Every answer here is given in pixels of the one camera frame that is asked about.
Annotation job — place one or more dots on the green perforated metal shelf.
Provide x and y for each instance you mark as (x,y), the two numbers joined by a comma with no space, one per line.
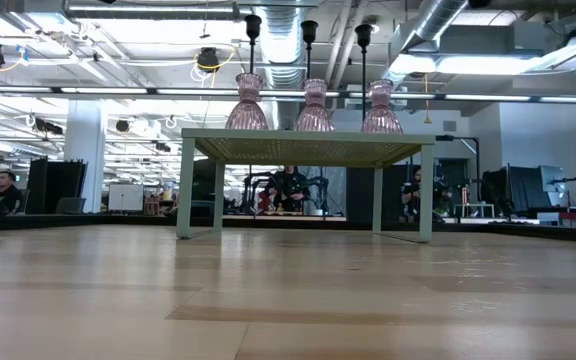
(318,136)

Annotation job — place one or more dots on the ribbed silver ceiling duct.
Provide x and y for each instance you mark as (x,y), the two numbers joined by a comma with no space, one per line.
(280,35)

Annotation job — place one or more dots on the white square pillar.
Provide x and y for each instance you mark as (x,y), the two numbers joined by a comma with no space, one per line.
(85,160)

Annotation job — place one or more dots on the grey computer monitor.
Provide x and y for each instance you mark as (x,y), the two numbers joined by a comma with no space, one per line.
(553,178)

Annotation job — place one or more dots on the smooth silver ceiling duct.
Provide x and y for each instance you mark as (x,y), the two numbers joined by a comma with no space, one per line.
(433,20)

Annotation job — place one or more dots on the person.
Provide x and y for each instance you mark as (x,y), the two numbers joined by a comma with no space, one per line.
(5,195)
(415,195)
(288,190)

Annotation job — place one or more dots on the dark fabric panel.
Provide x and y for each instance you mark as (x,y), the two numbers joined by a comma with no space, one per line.
(518,190)

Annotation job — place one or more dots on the small white table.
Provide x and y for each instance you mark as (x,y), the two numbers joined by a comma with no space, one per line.
(478,205)

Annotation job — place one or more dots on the long overhead light bar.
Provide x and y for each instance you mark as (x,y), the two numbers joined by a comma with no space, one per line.
(93,90)

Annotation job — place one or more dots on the white cabinet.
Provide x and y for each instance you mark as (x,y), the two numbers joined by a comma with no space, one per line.
(125,197)

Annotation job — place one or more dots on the black room partition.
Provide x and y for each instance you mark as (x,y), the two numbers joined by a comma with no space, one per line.
(58,185)

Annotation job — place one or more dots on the black pole stand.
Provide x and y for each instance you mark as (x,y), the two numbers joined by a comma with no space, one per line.
(477,165)

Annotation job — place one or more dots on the pink ribbed glass candle holder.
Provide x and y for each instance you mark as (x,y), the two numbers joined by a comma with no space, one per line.
(381,117)
(246,112)
(314,112)

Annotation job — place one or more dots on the black metal candlestick holder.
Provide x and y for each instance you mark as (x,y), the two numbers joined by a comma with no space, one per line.
(363,34)
(309,29)
(253,24)

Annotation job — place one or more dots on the black aluminium table frame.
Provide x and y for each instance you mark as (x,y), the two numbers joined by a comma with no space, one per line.
(43,220)

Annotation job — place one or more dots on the grey chair back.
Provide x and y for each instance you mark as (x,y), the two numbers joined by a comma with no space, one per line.
(70,205)

